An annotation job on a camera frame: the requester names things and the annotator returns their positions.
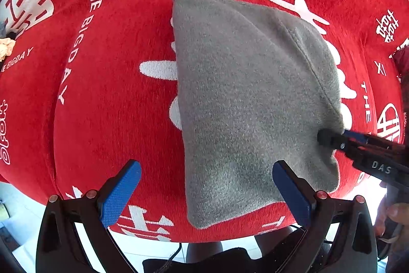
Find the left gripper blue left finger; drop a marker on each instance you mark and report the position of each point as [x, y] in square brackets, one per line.
[59, 248]

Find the grey knit sweater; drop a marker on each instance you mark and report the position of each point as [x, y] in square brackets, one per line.
[255, 85]

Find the dark red pillow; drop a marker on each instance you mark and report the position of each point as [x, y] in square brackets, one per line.
[401, 61]

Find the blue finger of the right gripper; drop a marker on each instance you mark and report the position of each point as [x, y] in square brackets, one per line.
[346, 142]
[367, 137]

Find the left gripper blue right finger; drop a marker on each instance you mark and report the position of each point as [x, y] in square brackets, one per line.
[337, 234]

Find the red printed bed blanket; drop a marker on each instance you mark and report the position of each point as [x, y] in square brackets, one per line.
[92, 84]

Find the person's right hand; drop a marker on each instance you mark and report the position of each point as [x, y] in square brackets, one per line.
[397, 212]

